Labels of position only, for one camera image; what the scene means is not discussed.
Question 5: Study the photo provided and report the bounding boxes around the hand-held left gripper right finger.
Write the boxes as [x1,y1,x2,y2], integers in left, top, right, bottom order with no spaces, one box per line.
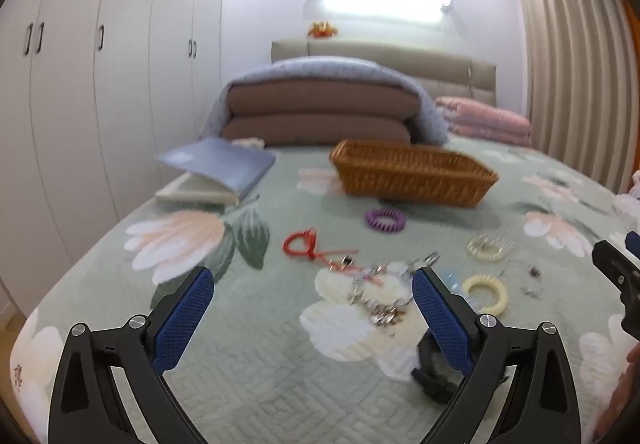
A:
[411,265,583,444]

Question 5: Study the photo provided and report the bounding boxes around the beige curtain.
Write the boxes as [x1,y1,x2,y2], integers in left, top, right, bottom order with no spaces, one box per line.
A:
[510,0,640,195]

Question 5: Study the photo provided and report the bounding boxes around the white wardrobe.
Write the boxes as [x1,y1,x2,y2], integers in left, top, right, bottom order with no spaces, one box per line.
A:
[0,0,228,320]

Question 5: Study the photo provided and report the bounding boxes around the folded pink quilt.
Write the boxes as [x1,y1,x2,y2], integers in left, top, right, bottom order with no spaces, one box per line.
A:
[434,96,533,147]

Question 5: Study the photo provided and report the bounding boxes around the blue hardcover book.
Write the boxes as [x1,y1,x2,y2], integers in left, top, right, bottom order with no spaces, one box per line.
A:
[154,137,277,206]

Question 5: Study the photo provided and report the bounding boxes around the brown wicker basket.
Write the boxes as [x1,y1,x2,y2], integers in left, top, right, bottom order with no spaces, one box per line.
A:
[329,139,500,209]

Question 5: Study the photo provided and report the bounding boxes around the orange plush toy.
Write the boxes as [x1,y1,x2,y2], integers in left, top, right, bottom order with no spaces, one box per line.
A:
[308,20,338,40]

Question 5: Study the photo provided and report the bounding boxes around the orange curtain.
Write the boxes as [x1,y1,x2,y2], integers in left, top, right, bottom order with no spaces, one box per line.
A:
[624,0,640,42]

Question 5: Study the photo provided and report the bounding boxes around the beige padded headboard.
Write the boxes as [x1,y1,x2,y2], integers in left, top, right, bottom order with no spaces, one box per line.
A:
[271,38,497,110]

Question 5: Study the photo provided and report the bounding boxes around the red cord bracelet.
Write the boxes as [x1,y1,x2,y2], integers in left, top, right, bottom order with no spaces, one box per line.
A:
[283,227,361,271]

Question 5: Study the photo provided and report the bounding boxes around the folded blue and brown quilt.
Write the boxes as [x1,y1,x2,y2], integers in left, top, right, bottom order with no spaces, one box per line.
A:
[200,56,451,148]

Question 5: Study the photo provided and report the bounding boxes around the cream spiral hair tie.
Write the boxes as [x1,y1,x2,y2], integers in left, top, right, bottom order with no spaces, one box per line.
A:
[461,274,509,316]

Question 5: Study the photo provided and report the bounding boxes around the black hair tie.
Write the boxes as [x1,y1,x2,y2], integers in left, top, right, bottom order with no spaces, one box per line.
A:
[411,331,468,405]

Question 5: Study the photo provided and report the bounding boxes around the purple spiral hair tie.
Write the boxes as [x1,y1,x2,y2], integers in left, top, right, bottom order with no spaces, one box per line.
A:
[364,208,407,231]

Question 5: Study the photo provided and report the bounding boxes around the clear crystal bead bracelet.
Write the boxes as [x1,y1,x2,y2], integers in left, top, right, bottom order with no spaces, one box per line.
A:
[505,259,551,300]

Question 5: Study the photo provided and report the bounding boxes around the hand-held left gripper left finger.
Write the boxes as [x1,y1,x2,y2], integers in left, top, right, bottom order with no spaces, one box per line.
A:
[47,265,216,444]

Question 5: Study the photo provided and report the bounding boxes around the green floral bedspread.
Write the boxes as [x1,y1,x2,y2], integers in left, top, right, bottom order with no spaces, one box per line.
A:
[10,139,640,444]

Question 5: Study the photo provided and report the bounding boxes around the person's right forearm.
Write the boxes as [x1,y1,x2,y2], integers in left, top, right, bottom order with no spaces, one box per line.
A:
[596,343,640,442]

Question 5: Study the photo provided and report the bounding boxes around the silver chain bracelet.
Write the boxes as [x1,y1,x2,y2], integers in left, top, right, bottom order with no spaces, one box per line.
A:
[327,251,441,327]

